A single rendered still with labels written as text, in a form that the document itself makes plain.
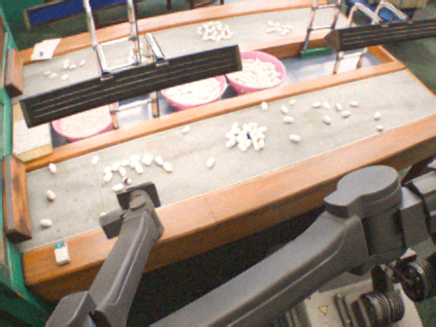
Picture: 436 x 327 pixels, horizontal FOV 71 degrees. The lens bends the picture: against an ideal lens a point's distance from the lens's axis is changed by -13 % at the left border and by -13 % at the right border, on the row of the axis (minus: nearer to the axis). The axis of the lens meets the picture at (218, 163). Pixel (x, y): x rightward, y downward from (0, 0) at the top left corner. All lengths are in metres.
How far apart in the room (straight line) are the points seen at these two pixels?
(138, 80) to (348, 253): 0.71
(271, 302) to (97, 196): 0.86
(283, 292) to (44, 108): 0.76
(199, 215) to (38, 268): 0.50
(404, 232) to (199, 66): 0.72
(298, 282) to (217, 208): 0.70
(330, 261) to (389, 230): 0.09
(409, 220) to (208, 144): 0.90
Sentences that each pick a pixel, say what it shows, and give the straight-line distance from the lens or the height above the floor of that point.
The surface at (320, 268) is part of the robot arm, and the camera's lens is 0.37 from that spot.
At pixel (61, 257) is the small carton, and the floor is 0.79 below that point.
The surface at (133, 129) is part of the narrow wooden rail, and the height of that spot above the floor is 0.76.
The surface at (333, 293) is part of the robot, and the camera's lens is 1.32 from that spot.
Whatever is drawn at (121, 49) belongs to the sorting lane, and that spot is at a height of 0.74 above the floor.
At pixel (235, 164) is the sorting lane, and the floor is 0.74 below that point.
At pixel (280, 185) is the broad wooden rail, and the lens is 1.11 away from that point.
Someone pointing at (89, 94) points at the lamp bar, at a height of 1.08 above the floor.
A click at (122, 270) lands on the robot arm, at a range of 0.52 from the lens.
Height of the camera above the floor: 1.66
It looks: 52 degrees down
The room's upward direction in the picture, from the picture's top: 4 degrees clockwise
